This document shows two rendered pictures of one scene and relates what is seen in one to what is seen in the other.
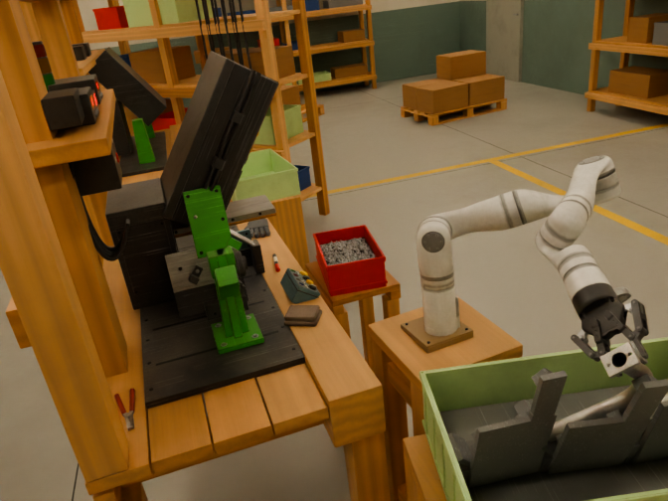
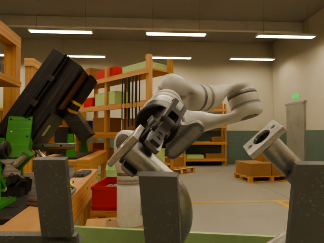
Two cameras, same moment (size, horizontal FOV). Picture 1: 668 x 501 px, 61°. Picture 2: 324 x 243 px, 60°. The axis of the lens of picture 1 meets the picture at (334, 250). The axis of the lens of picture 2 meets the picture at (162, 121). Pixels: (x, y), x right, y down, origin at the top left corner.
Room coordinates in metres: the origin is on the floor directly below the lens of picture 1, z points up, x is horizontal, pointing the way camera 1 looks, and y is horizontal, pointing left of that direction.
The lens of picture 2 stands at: (0.41, -0.56, 1.19)
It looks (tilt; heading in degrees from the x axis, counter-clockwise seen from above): 2 degrees up; 10
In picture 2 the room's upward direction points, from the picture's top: straight up
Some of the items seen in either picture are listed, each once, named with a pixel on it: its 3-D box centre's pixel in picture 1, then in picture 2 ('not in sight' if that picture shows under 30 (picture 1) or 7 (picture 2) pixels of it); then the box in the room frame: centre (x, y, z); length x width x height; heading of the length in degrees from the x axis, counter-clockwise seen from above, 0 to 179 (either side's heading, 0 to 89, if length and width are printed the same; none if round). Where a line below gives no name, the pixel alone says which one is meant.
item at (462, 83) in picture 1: (452, 85); (263, 164); (7.90, -1.87, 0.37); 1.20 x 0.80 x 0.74; 111
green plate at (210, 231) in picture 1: (207, 218); (20, 136); (1.69, 0.38, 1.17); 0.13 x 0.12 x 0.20; 16
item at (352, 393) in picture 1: (283, 287); (67, 201); (1.82, 0.19, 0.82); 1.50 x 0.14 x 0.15; 16
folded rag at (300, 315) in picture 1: (302, 315); (42, 200); (1.46, 0.11, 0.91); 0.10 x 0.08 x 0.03; 74
